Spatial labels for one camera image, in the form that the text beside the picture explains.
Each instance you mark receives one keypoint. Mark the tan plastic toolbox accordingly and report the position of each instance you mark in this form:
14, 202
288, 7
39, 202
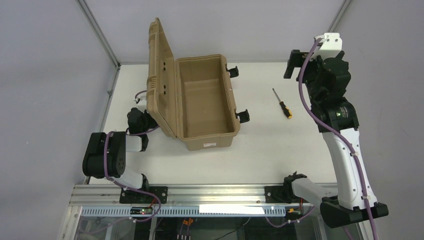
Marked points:
190, 98

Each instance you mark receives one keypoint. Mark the white slotted cable duct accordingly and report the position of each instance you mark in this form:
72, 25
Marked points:
203, 210

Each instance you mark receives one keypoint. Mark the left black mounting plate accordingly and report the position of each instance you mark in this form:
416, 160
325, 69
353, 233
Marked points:
144, 196

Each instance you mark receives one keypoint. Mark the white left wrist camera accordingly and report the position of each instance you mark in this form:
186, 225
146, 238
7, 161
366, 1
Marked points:
142, 104

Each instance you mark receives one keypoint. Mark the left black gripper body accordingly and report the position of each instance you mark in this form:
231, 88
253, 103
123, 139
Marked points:
141, 118

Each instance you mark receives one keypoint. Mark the black yellow screwdriver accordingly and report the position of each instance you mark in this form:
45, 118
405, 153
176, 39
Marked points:
286, 111

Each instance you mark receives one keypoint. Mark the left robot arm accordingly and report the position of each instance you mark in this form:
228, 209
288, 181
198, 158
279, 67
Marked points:
105, 155

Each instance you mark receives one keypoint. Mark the black toolbox latch near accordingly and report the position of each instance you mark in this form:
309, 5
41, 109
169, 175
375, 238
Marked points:
243, 116

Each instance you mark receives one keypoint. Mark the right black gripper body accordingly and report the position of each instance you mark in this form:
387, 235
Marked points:
296, 64

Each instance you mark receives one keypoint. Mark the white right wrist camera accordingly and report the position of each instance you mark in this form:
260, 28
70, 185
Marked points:
329, 46

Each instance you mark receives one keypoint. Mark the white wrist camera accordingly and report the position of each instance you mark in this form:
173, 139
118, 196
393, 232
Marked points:
329, 46
142, 104

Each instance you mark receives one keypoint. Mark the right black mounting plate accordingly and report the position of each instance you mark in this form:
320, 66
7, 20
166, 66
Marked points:
275, 194

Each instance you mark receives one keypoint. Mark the aluminium frame rail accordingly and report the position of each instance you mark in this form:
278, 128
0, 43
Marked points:
108, 195

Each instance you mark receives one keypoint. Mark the black mounting plate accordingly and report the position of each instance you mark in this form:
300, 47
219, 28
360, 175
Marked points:
144, 196
275, 194

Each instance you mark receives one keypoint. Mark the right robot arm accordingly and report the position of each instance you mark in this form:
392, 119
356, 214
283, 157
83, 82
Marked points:
354, 201

